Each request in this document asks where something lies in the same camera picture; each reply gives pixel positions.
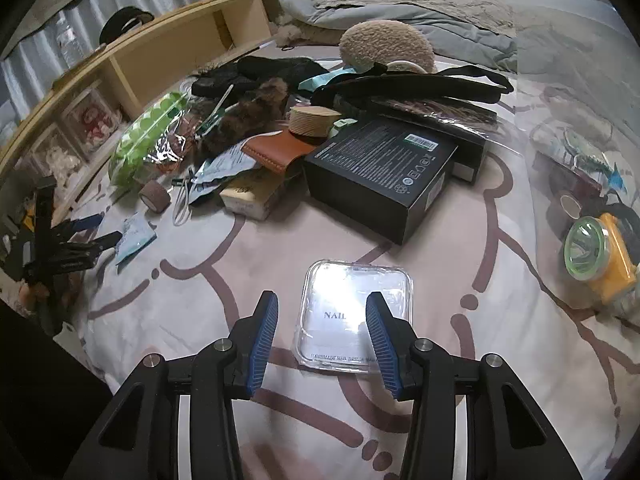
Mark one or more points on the beige fluffy hat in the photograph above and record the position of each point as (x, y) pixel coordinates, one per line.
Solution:
(385, 45)

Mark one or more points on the dark feather package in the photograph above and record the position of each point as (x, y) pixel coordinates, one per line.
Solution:
(435, 112)

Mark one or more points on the grey folded blanket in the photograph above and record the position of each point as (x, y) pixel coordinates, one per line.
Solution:
(400, 0)

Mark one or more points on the dark red box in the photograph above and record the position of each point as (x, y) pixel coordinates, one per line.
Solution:
(575, 182)

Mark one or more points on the yellow headlamp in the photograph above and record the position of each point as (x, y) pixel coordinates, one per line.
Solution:
(610, 260)

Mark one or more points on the mint green small case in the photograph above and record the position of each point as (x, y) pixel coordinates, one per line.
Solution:
(342, 125)

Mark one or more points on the brown leather case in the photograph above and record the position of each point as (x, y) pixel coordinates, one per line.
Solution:
(275, 152)

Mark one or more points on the clear bag of brown sticks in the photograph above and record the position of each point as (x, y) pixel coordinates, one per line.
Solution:
(170, 147)

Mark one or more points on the dark brown tape roll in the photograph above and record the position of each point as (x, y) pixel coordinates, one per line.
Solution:
(562, 215)

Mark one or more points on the black round hat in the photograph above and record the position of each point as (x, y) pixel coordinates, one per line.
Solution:
(122, 22)

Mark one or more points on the clear nail box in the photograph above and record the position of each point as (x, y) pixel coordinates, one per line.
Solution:
(340, 285)

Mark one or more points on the ribbed wooden brush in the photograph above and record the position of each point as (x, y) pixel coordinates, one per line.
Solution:
(312, 120)

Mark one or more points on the brown fur tail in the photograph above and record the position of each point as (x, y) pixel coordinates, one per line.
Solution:
(245, 115)

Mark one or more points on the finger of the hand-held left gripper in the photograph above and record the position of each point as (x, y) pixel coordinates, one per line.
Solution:
(90, 221)
(107, 241)

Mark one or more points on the large white blue medicine bag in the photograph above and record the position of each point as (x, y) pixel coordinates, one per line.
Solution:
(222, 167)

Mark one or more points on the small white medicine sachet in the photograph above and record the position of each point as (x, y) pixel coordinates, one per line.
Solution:
(135, 240)

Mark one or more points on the pale yellow tissue pack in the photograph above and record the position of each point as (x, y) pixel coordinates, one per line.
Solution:
(250, 195)

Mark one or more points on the display box with white doll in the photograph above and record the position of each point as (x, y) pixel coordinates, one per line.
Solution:
(57, 160)

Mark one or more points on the wooden shelf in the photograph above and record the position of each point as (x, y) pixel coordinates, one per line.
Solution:
(165, 55)

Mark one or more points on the teal packet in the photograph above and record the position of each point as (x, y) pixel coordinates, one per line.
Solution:
(325, 80)

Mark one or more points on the clear water bottle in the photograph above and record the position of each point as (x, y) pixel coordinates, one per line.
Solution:
(71, 42)

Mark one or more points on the large black box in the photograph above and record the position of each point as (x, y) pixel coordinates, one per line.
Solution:
(380, 175)

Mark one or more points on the clear plastic storage bag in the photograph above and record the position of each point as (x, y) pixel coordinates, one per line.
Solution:
(550, 110)

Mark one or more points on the display box with red doll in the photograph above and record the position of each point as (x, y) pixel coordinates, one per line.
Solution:
(92, 120)

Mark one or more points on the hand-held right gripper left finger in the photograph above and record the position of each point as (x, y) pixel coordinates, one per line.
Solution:
(262, 345)

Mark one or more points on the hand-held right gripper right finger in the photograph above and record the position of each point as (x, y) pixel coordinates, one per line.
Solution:
(387, 350)

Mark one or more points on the green dotted pouch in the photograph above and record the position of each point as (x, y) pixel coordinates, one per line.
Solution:
(145, 135)

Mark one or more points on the black fluffy gloves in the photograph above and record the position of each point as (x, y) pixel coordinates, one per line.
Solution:
(260, 67)

